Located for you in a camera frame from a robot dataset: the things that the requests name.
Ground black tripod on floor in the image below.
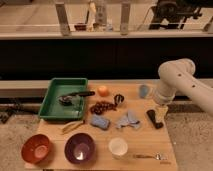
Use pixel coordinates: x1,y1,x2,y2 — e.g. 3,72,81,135
0,98,41,124

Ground light blue cup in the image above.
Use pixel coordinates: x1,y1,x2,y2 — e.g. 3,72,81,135
139,85,151,99

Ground yellow banana toy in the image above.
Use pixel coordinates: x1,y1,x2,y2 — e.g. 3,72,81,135
61,120,85,134

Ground white cup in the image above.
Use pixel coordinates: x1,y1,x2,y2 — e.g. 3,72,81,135
108,137,128,159

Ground dark red grape bunch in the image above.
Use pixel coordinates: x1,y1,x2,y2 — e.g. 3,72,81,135
90,101,117,115

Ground black machine in background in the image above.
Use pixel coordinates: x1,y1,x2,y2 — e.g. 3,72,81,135
149,0,202,30

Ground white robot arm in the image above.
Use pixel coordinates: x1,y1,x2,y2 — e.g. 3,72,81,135
153,58,213,117

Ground metal spoon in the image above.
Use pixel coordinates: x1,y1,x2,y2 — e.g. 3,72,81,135
133,153,167,160

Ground black handled metal ladle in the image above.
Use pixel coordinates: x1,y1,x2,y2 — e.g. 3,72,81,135
58,91,95,106

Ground dark metal cup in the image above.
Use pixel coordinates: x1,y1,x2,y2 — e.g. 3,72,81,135
114,94,124,106

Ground black rectangular block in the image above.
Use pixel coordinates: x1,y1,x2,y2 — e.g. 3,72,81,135
147,110,163,129

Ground green plastic tray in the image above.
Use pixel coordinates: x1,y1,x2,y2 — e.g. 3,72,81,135
39,78,88,121

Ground red bowl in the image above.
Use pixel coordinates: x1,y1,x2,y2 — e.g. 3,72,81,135
21,134,52,164

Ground orange fruit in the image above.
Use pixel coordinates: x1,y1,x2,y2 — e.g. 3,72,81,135
98,86,109,97

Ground blue sponge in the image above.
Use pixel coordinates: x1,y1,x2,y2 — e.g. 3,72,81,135
90,114,110,130

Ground purple bowl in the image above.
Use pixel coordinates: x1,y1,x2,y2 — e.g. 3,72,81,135
64,133,95,164

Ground light blue towel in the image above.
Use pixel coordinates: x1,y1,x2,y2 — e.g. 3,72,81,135
116,110,141,130

